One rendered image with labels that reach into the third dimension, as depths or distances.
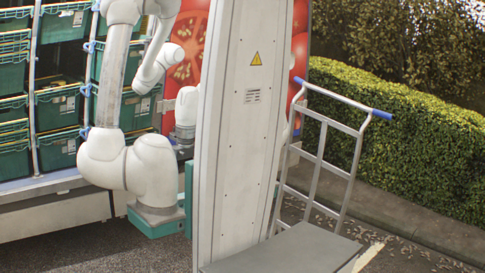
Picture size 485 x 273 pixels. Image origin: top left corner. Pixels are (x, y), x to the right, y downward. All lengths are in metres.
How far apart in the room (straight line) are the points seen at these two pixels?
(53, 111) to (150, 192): 1.17
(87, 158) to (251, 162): 0.58
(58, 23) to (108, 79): 0.98
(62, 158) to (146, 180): 1.22
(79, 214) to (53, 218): 0.22
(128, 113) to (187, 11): 0.73
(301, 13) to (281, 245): 2.29
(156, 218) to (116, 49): 0.59
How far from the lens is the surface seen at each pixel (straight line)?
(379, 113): 2.04
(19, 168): 2.35
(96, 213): 2.49
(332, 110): 4.19
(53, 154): 2.38
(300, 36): 3.35
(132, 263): 2.63
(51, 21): 2.21
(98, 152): 1.32
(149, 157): 1.27
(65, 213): 2.39
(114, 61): 1.34
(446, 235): 3.51
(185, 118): 1.73
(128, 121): 2.27
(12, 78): 2.18
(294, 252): 1.42
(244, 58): 1.25
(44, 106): 2.27
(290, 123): 2.38
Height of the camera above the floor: 1.63
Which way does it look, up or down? 18 degrees down
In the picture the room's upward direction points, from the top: 6 degrees clockwise
